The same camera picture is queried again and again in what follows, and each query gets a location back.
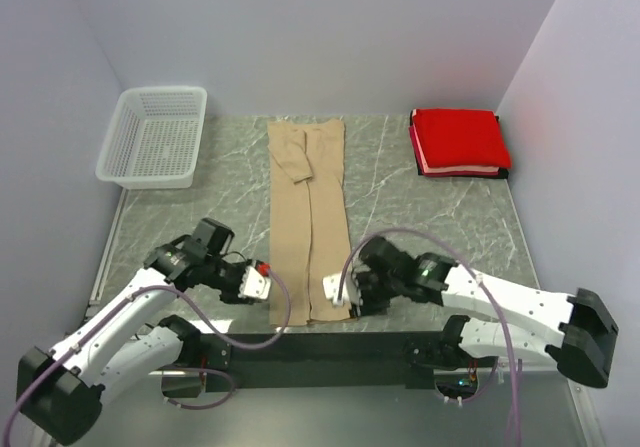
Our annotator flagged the beige t-shirt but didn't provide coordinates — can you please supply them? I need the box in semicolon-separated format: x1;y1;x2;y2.
267;119;351;326

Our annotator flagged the folded red t-shirt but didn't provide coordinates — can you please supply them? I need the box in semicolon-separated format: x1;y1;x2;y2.
409;108;512;179

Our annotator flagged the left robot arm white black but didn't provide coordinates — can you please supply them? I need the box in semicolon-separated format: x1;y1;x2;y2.
14;218;268;446

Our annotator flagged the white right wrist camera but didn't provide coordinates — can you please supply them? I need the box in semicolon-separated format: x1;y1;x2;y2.
322;272;362;308

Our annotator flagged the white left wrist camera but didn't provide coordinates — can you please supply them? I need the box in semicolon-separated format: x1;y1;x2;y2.
239;262;271;302

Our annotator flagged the white plastic basket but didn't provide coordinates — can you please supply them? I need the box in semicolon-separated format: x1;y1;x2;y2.
95;86;208;190

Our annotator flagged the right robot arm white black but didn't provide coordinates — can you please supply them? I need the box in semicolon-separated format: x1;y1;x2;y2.
324;235;619;389

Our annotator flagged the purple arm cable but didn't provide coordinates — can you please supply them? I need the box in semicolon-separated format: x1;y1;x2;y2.
0;262;292;447
332;229;525;447

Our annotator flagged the aluminium frame rail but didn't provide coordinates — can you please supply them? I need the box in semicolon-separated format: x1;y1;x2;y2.
52;331;584;376

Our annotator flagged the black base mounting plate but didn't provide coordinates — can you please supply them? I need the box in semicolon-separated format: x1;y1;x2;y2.
139;332;501;404

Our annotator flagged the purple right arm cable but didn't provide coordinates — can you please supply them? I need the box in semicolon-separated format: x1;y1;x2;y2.
332;229;525;447

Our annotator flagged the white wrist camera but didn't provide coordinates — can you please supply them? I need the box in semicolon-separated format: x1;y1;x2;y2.
322;272;362;308
239;262;271;302

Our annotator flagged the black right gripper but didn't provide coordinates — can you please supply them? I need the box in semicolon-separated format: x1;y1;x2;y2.
349;270;403;319

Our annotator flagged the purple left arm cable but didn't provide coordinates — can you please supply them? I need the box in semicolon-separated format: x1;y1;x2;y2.
0;262;292;447

